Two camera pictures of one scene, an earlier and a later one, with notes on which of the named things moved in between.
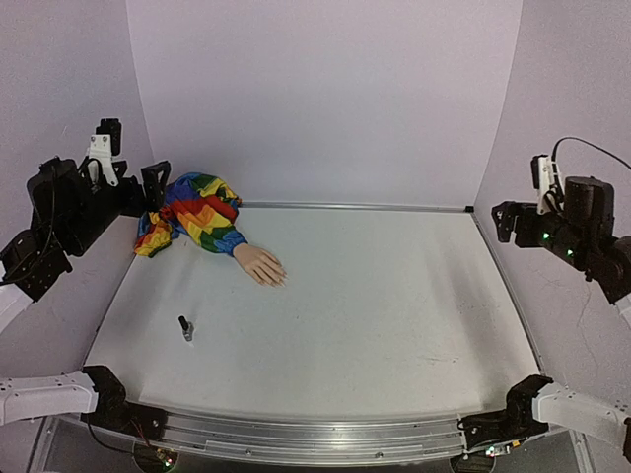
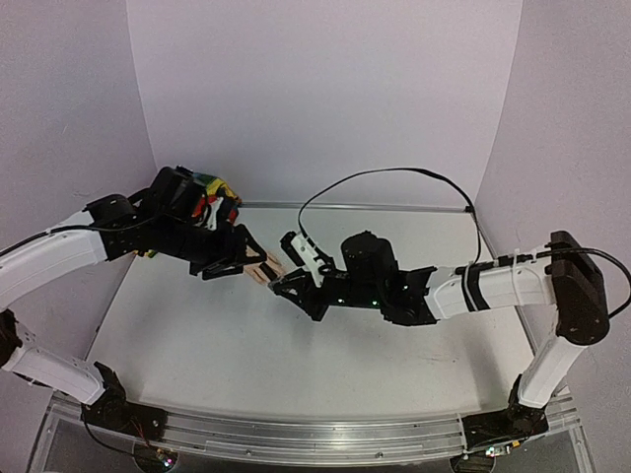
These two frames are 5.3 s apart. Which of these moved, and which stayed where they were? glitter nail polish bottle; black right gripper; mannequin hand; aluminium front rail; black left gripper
Moved: black left gripper; black right gripper; glitter nail polish bottle
Stayed: mannequin hand; aluminium front rail
